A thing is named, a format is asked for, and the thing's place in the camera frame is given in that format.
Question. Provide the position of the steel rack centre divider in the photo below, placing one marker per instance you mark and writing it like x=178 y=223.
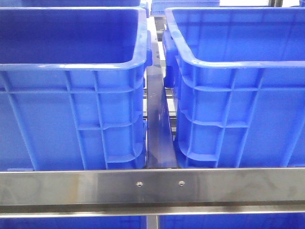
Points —
x=160 y=147

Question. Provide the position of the blue bin at left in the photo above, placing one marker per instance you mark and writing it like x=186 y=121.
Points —
x=71 y=88

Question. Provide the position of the blue bin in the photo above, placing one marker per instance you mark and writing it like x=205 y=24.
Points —
x=71 y=88
x=238 y=78

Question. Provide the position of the blue front right bin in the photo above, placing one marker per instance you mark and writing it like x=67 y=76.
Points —
x=238 y=78

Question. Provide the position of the steel rack front rail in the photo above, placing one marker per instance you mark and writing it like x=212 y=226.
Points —
x=151 y=192

